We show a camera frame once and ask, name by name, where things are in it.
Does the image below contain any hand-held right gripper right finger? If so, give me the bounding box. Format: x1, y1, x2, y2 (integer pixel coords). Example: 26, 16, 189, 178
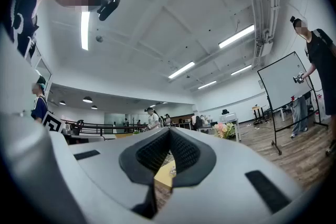
157, 127, 316, 224

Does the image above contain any black head-mounted camera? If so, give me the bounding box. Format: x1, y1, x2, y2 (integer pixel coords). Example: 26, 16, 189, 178
97, 0, 121, 22

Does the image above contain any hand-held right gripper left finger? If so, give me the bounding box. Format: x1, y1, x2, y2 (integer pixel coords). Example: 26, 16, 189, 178
49, 127, 171, 224

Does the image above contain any black-framed rolling whiteboard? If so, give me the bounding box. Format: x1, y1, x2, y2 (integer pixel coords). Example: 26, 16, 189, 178
257, 51, 329, 156

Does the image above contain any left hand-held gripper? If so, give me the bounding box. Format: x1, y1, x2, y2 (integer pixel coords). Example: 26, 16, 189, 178
41, 111, 66, 134

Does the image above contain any pastel flower bouquet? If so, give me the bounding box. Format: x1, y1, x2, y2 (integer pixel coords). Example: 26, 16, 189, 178
213, 122, 236, 140

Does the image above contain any long ceiling tube light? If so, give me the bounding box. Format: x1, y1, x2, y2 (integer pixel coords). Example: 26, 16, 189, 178
80, 10, 90, 51
230, 65, 253, 76
197, 80, 218, 90
218, 24, 256, 49
167, 61, 196, 79

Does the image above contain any person's dark printed shirt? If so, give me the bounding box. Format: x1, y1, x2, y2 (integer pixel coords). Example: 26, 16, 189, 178
2, 0, 53, 59

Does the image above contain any small wooden side table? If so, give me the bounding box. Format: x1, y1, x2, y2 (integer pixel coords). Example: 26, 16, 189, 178
251, 105, 267, 122

